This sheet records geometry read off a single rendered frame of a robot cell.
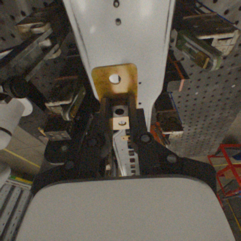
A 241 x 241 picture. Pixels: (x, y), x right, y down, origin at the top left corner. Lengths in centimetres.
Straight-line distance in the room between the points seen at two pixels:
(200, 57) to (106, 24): 21
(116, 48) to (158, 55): 11
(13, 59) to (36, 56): 6
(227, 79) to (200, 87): 14
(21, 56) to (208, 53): 31
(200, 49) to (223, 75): 63
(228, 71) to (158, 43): 63
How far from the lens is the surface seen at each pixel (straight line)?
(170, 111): 66
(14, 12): 77
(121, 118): 16
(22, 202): 524
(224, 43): 40
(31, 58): 30
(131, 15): 36
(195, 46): 35
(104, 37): 38
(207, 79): 93
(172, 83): 48
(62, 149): 48
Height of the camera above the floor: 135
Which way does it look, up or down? 39 degrees down
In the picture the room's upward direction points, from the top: 179 degrees clockwise
